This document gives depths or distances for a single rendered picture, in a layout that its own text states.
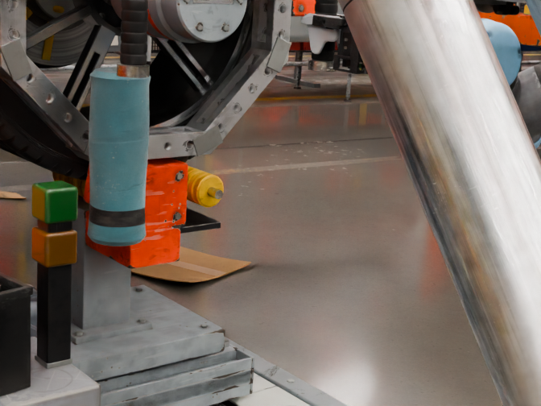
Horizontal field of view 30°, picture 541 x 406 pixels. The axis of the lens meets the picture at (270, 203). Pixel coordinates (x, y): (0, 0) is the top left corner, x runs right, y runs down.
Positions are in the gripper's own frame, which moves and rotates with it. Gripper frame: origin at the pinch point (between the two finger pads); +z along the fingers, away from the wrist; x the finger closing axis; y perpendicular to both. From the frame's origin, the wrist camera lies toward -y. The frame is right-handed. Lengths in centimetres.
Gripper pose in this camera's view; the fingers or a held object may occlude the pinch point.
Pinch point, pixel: (315, 16)
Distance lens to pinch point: 160.5
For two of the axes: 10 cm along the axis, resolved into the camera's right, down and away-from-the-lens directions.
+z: -6.2, -2.3, 7.5
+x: 7.8, -1.0, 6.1
